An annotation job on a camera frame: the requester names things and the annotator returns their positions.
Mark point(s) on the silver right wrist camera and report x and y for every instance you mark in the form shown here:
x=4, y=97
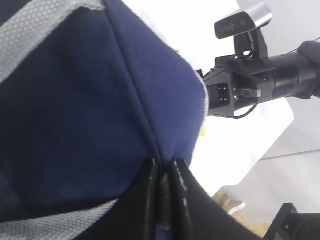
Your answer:
x=244, y=26

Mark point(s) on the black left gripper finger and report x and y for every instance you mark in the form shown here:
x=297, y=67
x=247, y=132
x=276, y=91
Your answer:
x=133, y=217

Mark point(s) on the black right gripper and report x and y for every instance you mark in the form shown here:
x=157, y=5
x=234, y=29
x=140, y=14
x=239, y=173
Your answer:
x=234, y=84

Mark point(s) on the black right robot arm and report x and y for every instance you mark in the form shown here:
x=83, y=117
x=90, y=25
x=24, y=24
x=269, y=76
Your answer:
x=296, y=74

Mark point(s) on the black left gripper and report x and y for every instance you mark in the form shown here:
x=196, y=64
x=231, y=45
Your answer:
x=195, y=216

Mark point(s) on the navy blue lunch bag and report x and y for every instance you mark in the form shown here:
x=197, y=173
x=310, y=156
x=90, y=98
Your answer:
x=88, y=93

